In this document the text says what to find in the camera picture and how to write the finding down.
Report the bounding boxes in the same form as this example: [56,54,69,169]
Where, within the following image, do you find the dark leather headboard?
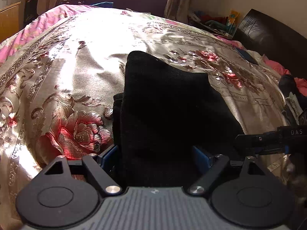
[233,9,307,79]

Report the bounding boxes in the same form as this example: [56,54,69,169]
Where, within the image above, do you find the beige right curtain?
[164,0,191,24]

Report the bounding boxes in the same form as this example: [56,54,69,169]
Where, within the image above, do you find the black pants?
[112,51,243,187]

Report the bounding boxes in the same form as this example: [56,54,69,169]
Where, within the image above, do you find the pile of clothes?
[262,55,306,126]

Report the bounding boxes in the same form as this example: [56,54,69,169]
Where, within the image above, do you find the floral satin bedspread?
[1,5,287,229]

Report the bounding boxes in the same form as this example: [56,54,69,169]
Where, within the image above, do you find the wooden cabinet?
[0,2,21,43]

